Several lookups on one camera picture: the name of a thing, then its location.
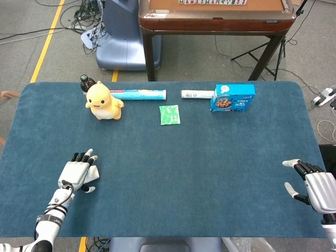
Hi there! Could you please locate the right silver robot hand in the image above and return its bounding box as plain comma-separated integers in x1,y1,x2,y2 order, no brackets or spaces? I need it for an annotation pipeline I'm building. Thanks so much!
282,159,336,215

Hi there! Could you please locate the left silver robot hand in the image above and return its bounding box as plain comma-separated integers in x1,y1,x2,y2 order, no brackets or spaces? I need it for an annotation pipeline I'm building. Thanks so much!
57,148,99,194

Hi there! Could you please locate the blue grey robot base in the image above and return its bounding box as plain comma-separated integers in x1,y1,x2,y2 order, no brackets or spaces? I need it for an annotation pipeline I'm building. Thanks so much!
94,0,162,71

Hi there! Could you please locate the black box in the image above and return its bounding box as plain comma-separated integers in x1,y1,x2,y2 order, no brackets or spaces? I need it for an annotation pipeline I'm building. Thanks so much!
318,143,336,175

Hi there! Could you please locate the yellow plush dinosaur toy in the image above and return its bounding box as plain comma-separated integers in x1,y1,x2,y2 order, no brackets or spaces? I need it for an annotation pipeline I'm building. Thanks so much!
85,80,125,121

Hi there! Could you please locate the dark bottle with cap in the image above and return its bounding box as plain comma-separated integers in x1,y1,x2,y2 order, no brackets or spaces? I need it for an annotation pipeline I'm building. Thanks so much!
79,74,97,93

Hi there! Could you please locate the clear plastic bag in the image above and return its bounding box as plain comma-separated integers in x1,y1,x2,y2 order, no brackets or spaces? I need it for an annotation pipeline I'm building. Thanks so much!
222,236,275,252

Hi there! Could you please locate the wooden chair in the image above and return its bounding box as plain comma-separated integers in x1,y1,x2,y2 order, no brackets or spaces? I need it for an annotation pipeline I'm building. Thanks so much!
0,90,20,146

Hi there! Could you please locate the light blue wrap roll box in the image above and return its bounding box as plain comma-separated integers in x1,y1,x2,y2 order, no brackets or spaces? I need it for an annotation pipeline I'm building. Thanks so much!
109,89,167,101

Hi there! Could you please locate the blue felt table mat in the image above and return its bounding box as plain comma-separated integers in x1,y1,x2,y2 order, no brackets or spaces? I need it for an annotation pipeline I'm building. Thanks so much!
0,81,328,238

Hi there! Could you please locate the green sachet packet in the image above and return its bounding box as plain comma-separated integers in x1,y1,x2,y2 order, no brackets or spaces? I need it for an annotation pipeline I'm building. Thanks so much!
159,104,182,126

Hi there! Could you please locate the grey robot torso base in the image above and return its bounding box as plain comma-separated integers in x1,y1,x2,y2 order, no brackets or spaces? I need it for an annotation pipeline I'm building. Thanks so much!
108,236,224,252

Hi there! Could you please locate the blue cookie box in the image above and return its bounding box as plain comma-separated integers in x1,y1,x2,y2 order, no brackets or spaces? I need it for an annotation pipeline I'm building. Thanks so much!
210,83,256,113

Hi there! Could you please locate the white power strip with plugs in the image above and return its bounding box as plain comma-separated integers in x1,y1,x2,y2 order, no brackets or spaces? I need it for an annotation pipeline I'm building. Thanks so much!
80,24,106,50

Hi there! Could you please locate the black tripod stand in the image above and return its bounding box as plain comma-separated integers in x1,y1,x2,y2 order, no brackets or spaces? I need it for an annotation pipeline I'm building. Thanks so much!
230,0,308,81

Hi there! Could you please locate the white printed roll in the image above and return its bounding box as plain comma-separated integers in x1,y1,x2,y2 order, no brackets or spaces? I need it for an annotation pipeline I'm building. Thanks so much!
180,90,216,100

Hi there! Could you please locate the brown mahjong table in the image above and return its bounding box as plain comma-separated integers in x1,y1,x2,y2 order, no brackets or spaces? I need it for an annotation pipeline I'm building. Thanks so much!
138,0,297,82

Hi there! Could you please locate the row of mahjong tiles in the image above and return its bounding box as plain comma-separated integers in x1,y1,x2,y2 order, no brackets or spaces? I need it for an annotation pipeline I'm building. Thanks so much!
178,0,248,6

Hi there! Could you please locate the white coiled cable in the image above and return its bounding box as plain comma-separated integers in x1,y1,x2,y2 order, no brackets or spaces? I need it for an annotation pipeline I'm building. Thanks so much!
316,119,336,143

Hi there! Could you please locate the tangled black cable bundle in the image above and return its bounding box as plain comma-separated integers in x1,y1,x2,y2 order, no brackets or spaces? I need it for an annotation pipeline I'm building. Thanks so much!
59,0,106,35

